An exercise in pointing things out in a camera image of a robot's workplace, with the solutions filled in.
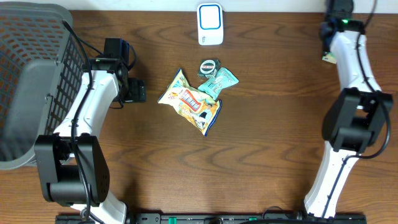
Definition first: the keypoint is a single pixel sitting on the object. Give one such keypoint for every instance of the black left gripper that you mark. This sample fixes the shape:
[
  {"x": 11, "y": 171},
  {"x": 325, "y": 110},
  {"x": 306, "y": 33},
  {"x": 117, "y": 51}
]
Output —
[{"x": 137, "y": 90}]

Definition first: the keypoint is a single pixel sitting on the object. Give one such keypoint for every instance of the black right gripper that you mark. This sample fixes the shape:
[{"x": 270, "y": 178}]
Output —
[{"x": 327, "y": 43}]

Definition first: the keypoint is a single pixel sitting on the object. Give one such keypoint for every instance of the green tissue pack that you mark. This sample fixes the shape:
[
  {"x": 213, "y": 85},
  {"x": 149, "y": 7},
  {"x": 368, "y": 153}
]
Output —
[{"x": 329, "y": 57}]

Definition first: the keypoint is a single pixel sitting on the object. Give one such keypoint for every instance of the yellow snack bag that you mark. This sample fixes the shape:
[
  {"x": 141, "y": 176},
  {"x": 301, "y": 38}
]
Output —
[{"x": 197, "y": 107}]

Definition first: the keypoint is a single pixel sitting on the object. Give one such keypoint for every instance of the round green label snack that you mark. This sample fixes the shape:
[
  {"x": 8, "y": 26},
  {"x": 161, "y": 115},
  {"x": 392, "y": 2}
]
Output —
[{"x": 209, "y": 68}]

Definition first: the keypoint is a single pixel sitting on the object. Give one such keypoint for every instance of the teal snack pouch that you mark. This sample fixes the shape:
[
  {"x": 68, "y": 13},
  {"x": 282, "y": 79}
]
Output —
[{"x": 213, "y": 86}]

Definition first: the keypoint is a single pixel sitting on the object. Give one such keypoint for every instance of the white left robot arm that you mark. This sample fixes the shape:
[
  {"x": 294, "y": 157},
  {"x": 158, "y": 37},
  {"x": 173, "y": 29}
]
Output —
[{"x": 72, "y": 169}]

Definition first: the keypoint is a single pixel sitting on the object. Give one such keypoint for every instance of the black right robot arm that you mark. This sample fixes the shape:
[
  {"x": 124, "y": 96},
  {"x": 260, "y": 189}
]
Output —
[{"x": 357, "y": 126}]

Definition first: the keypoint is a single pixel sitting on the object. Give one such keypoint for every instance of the white barcode scanner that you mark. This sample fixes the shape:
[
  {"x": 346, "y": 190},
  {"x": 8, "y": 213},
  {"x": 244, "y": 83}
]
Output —
[{"x": 210, "y": 24}]

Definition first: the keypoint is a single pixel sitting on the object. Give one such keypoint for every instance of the grey plastic mesh basket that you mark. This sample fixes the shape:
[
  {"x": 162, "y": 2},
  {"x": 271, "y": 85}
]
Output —
[{"x": 40, "y": 76}]

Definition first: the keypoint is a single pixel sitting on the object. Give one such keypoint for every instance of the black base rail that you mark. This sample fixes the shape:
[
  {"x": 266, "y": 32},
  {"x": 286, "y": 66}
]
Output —
[{"x": 269, "y": 217}]

